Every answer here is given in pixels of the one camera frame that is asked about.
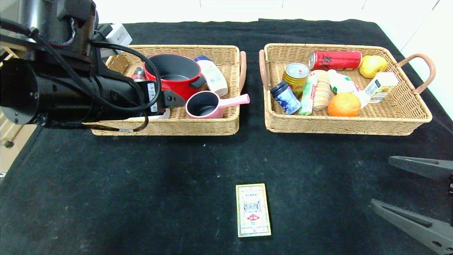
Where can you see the white bottle blue cap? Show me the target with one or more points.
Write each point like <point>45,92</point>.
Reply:
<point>214,78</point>

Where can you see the grey metal shelf unit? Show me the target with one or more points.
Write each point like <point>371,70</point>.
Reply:
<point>7,9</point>

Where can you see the pink saucepan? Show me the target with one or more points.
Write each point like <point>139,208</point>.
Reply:
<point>202,105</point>

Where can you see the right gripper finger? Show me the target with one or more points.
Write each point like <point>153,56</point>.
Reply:
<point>417,226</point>
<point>428,168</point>

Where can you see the orange fruit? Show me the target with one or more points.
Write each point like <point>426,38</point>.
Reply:
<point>343,104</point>

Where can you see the white yogurt drink bottle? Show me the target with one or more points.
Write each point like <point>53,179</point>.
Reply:
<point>341,84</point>

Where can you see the light wooden rack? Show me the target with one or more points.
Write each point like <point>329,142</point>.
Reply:
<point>10,132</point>

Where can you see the gold Red Bull can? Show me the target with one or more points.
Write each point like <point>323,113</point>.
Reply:
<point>295,79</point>

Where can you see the sandwich biscuits roll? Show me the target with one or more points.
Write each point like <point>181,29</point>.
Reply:
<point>322,91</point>

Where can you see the Hi-Chew candy stick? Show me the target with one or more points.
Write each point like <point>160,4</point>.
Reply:
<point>308,96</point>

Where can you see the red soda can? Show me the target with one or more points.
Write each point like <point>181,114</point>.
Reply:
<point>336,60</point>

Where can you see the red black cooking pot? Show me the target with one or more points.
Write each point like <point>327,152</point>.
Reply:
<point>173,67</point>

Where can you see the playing card box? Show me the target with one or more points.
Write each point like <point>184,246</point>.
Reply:
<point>253,210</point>

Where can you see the black tablecloth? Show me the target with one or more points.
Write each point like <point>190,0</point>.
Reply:
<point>177,184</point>

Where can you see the yellow pear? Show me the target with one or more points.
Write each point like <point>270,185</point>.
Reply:
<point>371,66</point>

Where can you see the blue chewing gum bottle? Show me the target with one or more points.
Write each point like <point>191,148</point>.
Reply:
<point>288,101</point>

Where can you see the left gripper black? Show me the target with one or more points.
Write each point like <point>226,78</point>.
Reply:
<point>153,97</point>

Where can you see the white green juice carton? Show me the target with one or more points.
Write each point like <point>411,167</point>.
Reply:
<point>380,86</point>

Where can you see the white bowl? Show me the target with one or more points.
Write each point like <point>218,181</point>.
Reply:
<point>162,114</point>

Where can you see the black red cleanser tube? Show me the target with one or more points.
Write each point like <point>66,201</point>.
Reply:
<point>138,74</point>

